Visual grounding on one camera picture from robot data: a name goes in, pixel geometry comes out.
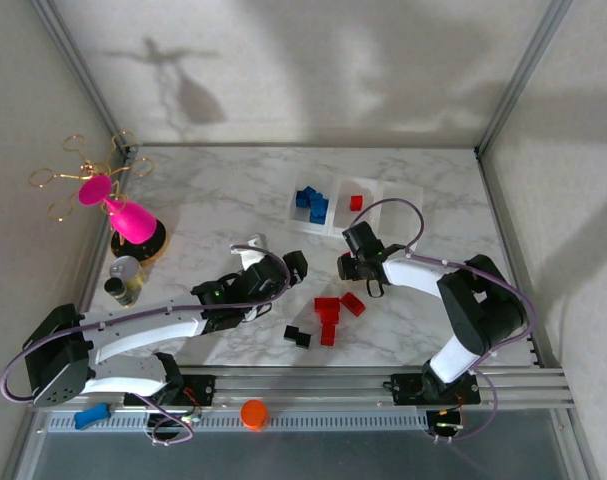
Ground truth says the metal tin can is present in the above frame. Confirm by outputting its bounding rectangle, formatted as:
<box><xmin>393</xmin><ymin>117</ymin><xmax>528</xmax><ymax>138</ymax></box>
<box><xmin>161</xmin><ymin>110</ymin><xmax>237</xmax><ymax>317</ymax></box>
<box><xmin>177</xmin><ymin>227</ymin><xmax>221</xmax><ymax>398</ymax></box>
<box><xmin>110</xmin><ymin>255</ymin><xmax>148</xmax><ymax>296</ymax></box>

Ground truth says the blue bone-shaped toy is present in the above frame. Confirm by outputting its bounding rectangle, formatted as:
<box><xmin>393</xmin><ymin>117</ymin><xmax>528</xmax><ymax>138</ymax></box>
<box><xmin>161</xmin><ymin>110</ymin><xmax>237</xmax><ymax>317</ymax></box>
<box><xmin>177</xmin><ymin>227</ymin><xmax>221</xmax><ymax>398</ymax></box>
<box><xmin>73</xmin><ymin>402</ymin><xmax>112</xmax><ymax>431</ymax></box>

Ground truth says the aluminium frame post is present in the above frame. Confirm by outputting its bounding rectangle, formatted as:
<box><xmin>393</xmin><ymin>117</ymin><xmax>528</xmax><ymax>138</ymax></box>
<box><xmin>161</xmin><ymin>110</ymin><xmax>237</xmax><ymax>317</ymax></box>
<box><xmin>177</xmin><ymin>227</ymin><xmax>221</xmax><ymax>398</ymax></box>
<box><xmin>28</xmin><ymin>0</ymin><xmax>139</xmax><ymax>154</ymax></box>
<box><xmin>475</xmin><ymin>0</ymin><xmax>575</xmax><ymax>157</ymax></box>

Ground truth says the orange cylinder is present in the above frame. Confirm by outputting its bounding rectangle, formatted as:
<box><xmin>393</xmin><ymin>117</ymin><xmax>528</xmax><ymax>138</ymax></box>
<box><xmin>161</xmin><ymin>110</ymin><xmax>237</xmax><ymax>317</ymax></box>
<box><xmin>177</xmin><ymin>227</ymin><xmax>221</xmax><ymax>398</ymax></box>
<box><xmin>239</xmin><ymin>398</ymin><xmax>270</xmax><ymax>432</ymax></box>

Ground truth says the white plastic bin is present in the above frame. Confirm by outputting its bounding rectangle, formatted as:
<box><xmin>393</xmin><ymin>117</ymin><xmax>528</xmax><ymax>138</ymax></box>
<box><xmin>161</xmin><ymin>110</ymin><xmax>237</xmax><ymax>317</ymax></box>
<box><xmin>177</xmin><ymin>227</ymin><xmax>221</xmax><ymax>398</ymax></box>
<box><xmin>287</xmin><ymin>172</ymin><xmax>342</xmax><ymax>236</ymax></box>
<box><xmin>380</xmin><ymin>179</ymin><xmax>425</xmax><ymax>236</ymax></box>
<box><xmin>330</xmin><ymin>174</ymin><xmax>385</xmax><ymax>239</ymax></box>

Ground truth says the gold wire stand black base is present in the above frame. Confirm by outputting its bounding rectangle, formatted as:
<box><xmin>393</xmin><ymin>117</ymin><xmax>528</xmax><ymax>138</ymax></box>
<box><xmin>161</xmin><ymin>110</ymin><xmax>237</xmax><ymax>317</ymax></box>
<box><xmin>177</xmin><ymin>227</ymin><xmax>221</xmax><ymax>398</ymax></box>
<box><xmin>28</xmin><ymin>130</ymin><xmax>169</xmax><ymax>266</ymax></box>

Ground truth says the aluminium table side rail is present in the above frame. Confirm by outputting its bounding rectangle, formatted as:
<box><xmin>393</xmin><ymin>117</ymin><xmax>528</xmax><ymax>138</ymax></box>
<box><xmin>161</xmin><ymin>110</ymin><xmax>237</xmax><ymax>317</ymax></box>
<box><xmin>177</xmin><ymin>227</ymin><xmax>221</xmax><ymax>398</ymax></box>
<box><xmin>475</xmin><ymin>147</ymin><xmax>552</xmax><ymax>369</ymax></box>
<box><xmin>57</xmin><ymin>144</ymin><xmax>139</xmax><ymax>321</ymax></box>

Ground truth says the pink goblet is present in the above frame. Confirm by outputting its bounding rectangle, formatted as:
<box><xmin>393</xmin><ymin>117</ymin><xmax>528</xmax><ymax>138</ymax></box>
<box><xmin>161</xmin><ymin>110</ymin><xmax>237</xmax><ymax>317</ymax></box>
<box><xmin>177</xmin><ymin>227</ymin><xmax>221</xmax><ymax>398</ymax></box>
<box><xmin>77</xmin><ymin>173</ymin><xmax>158</xmax><ymax>246</ymax></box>

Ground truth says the aluminium mounting rail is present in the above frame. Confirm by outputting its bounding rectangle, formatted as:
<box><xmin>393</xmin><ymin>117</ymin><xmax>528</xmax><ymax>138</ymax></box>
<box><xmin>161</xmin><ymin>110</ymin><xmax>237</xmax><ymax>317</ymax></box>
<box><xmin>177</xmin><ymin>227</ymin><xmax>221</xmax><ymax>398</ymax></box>
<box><xmin>30</xmin><ymin>367</ymin><xmax>582</xmax><ymax>414</ymax></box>

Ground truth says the grey slotted cable duct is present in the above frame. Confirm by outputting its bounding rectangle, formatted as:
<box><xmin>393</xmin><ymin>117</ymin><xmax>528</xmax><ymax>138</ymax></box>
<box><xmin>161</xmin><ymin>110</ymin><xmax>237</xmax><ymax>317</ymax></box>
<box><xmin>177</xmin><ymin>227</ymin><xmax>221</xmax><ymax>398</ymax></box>
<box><xmin>42</xmin><ymin>409</ymin><xmax>434</xmax><ymax>434</ymax></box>

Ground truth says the small bottle black cap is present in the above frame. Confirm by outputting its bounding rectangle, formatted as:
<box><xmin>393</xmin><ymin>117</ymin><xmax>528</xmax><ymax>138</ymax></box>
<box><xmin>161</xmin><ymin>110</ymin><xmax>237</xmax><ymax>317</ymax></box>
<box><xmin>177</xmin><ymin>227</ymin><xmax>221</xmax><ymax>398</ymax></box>
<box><xmin>103</xmin><ymin>277</ymin><xmax>137</xmax><ymax>309</ymax></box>

